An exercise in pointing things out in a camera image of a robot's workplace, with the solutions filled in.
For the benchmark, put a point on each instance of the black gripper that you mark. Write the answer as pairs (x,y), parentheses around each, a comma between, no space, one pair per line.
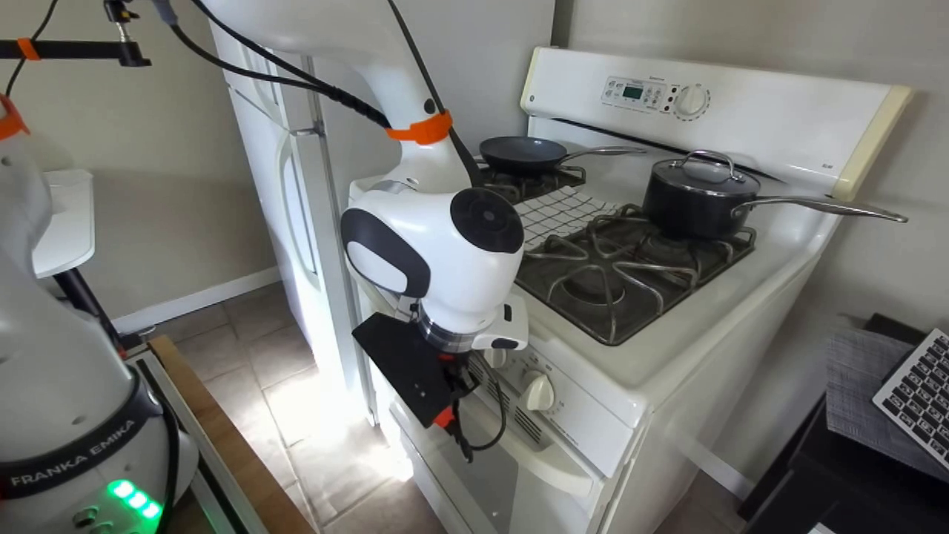
(473,375)

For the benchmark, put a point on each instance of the white checkered kitchen towel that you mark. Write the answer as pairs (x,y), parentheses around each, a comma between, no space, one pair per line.
(565,211)

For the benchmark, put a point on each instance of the white stove knob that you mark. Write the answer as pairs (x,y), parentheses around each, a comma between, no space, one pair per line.
(537,392)
(497,358)

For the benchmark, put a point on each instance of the metal burner grate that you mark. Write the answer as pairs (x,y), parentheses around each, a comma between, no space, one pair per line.
(536,183)
(611,286)

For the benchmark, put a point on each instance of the wooden edged robot table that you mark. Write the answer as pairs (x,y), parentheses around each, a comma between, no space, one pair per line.
(227,447)

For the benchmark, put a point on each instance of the white gas stove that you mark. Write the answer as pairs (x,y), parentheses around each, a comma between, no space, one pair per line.
(713,327)

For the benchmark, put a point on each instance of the black frying pan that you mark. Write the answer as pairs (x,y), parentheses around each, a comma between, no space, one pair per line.
(524,153)

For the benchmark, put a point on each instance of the white refrigerator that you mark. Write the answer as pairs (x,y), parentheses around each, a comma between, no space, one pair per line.
(298,196)

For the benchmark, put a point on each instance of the black saucepan with lid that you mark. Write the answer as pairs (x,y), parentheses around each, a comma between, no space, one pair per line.
(691,203)

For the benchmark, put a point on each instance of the black side table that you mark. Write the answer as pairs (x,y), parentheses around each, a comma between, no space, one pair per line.
(841,494)

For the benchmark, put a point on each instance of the gray mat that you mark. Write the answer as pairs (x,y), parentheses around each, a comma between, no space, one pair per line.
(854,395)

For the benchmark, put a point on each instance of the white keyboard black keys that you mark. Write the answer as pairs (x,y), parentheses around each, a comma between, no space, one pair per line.
(920,395)

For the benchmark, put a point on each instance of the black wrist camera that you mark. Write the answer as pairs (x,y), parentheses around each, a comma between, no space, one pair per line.
(404,367)

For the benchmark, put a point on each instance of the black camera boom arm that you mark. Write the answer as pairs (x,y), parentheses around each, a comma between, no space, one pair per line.
(79,49)

